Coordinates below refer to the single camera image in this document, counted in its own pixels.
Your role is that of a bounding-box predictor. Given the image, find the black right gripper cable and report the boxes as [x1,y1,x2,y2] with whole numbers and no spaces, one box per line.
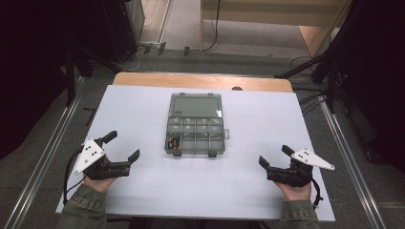
[309,177,325,210]

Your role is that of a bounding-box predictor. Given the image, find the dark curtain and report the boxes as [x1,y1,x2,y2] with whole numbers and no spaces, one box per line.
[330,0,405,175]
[0,0,106,160]

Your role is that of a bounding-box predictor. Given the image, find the white board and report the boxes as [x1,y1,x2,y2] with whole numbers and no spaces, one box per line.
[55,84,336,222]

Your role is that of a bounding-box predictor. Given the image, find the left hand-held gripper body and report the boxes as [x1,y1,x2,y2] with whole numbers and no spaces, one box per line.
[74,138,132,181]

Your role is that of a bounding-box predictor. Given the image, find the black floor cables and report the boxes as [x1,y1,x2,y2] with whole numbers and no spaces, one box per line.
[298,91,327,116]

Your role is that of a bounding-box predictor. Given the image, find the black metal stand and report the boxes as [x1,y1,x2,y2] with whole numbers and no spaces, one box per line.
[65,47,96,108]
[274,53,338,115]

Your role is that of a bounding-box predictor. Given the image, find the light wooden furniture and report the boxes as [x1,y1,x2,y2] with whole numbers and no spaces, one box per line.
[199,0,352,58]

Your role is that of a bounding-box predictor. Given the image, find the person's left hand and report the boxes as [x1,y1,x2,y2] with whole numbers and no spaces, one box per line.
[83,156,117,194]

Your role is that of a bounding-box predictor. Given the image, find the hanging black cable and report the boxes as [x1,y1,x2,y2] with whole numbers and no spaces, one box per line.
[202,0,222,52]

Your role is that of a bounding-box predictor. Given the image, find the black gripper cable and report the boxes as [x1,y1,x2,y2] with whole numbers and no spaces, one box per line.
[62,148,86,204]
[309,177,325,210]

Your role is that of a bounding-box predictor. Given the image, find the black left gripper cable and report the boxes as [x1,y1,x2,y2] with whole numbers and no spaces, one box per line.
[62,148,86,204]

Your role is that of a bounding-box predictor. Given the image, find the white floor cable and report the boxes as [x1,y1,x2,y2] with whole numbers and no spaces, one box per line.
[116,47,151,73]

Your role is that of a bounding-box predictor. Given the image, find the black floor tape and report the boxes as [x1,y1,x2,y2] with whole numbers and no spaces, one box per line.
[83,107,97,127]

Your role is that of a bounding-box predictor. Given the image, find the metal floor rail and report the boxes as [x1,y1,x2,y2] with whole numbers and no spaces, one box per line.
[318,94,388,229]
[3,75,85,229]

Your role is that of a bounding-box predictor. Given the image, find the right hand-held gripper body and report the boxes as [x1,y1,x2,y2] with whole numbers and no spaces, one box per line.
[266,148,336,188]

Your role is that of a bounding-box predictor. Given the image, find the wooden table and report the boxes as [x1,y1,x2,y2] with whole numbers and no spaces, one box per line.
[113,72,294,94]

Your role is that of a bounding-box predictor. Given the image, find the clear grey plastic organizer box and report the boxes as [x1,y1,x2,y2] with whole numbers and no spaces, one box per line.
[163,92,230,157]

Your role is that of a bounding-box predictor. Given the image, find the person's right hand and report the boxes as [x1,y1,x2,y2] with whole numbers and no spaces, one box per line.
[275,181,312,202]

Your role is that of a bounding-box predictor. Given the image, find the black cabinet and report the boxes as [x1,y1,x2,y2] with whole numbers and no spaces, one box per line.
[101,0,146,63]

